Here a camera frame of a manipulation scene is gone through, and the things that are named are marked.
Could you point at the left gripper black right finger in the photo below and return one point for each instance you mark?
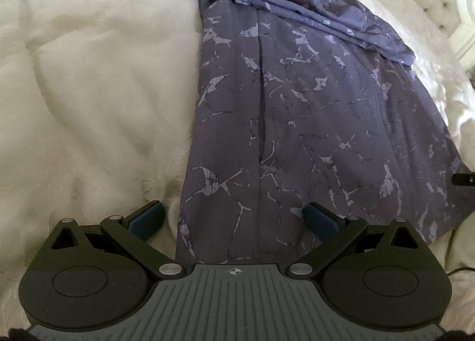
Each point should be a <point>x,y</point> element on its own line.
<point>335,234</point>

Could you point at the white fluffy bed comforter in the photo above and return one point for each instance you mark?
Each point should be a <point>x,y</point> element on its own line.
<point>98,103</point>

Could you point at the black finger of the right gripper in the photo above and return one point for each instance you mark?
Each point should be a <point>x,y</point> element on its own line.
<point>463,179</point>

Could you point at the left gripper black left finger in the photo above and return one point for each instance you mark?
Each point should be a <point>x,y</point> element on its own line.
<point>132,232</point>

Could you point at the purple patterned garment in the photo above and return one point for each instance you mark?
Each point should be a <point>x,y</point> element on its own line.
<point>303,101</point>

